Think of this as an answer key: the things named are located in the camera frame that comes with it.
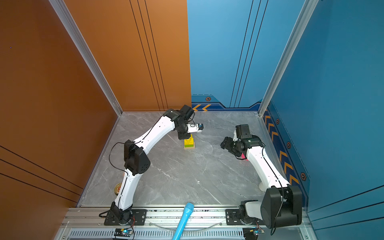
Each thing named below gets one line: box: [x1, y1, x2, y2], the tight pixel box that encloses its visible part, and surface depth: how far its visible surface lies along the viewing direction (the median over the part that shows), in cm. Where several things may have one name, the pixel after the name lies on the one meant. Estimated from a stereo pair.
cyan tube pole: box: [172, 202, 195, 240], surface depth 72 cm
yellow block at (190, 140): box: [183, 134, 195, 144], surface depth 96 cm
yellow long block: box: [184, 137, 195, 145], surface depth 96 cm
